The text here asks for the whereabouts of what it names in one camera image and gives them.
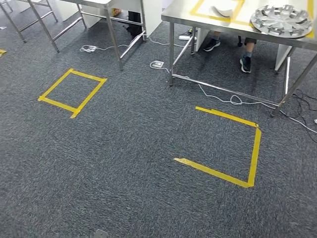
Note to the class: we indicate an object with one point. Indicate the grey plastic wheel hubcap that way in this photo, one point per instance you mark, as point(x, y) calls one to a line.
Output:
point(281, 21)

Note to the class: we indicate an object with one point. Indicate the metal top workbench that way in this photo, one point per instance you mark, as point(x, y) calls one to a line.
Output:
point(178, 13)

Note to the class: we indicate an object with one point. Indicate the yellow tape on workbench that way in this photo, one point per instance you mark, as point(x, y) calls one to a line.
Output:
point(195, 8)

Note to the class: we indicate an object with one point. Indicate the white plastic panel part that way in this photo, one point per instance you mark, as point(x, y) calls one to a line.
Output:
point(223, 12)

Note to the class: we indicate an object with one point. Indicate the white square socket box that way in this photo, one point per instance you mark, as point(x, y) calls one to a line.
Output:
point(157, 64)

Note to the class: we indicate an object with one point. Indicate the yellow floor tape rectangle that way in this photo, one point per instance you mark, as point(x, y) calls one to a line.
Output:
point(87, 97)

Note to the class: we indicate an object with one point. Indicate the black bag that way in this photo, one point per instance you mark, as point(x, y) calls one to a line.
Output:
point(134, 23)

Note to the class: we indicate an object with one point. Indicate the white desk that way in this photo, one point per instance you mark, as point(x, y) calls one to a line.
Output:
point(153, 14)

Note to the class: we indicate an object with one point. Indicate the yellow floor tape strip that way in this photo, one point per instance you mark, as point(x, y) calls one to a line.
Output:
point(255, 154)
point(2, 52)

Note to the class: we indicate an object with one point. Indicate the metal frame table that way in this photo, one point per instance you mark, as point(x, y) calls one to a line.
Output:
point(41, 23)

